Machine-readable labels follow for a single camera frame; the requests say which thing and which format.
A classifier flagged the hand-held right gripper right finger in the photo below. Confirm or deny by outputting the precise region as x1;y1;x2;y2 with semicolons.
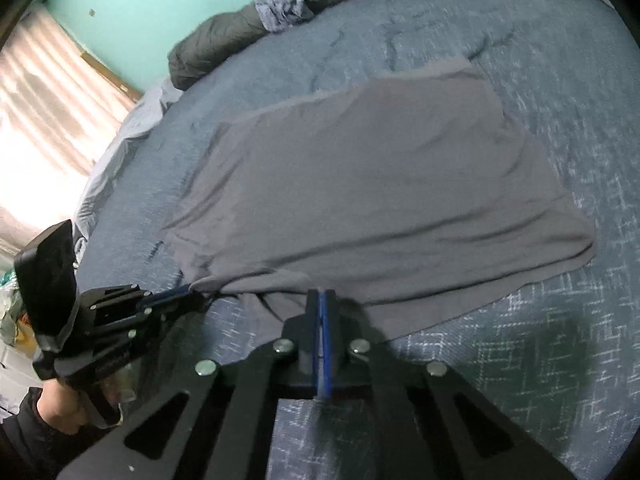
322;287;576;480

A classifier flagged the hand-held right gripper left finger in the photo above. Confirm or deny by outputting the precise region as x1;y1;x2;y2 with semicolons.
55;289;321;480

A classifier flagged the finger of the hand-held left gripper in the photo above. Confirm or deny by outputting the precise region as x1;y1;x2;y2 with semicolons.
146;291;207;334
141;283;196;309

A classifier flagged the grey shirt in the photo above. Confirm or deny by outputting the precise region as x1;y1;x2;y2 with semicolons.
160;57;598;341

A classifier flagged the person's left forearm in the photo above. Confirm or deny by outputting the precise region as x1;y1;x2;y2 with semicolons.
0;387;66;480

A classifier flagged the person's left hand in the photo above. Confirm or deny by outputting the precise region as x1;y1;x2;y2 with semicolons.
37;379;92;433

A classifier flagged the white plastic bag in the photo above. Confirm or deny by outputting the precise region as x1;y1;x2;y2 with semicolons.
0;270;31;346

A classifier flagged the white bed sheet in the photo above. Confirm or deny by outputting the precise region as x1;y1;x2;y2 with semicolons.
75;80;183;256

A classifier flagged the light striped curtain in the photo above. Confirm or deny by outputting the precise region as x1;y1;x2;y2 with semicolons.
0;7;138;271

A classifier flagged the dark olive rolled duvet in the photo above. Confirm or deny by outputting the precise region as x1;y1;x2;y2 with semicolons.
167;0;581;92

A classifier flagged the crumpled blue-grey cloth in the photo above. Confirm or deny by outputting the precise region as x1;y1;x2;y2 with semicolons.
255;0;328;33

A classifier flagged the blue patterned blanket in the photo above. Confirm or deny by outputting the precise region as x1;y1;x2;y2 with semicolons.
75;0;640;480

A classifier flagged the wooden window frame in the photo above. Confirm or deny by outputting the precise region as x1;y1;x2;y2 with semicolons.
75;45;143;102

